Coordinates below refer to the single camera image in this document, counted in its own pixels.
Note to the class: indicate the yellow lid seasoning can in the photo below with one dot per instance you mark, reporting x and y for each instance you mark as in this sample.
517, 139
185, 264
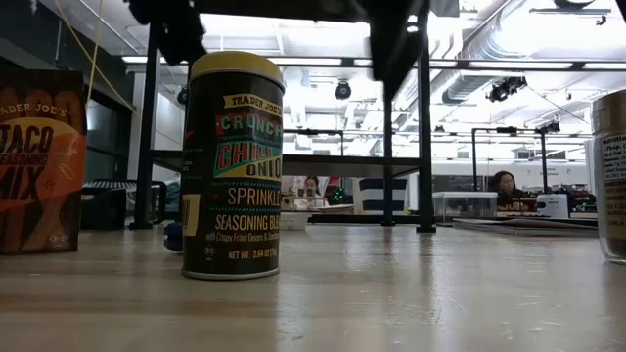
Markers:
232, 171

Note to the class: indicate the black ceiling camera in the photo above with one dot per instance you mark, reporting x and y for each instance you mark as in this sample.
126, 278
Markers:
183, 96
343, 90

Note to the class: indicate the orange taco seasoning packet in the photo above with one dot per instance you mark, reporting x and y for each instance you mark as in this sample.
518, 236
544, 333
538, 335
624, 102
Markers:
39, 171

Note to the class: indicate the white navy striped box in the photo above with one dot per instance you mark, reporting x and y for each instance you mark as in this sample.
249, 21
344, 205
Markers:
371, 195

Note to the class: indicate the dark wooden black-framed shelf unit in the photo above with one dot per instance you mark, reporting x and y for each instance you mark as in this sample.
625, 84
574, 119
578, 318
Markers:
425, 146

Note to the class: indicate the clear plastic box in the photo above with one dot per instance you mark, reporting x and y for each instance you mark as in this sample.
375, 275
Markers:
464, 205

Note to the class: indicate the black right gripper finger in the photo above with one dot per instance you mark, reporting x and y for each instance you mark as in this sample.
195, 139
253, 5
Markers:
393, 54

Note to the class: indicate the person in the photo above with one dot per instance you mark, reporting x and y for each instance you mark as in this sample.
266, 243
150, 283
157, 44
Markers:
506, 188
311, 188

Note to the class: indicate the blue bag clip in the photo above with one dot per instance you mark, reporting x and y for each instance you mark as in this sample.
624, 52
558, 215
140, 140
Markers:
173, 237

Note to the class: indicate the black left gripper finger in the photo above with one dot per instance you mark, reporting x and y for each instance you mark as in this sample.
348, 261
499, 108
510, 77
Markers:
182, 39

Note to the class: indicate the black gantry frame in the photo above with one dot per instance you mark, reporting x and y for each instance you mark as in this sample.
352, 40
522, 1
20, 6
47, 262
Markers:
543, 156

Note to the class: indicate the small white machine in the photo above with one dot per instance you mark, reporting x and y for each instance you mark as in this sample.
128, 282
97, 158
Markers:
553, 206

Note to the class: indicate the tan lid furikake jar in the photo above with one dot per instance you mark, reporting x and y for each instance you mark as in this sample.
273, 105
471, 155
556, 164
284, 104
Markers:
611, 195

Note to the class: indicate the black mesh basket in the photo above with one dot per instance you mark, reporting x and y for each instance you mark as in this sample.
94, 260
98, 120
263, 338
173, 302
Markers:
107, 205

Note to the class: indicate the black ceiling spotlight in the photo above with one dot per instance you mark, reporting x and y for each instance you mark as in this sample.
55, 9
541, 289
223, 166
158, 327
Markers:
506, 88

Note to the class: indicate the long ceiling light bar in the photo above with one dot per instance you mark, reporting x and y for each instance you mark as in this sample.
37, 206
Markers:
489, 64

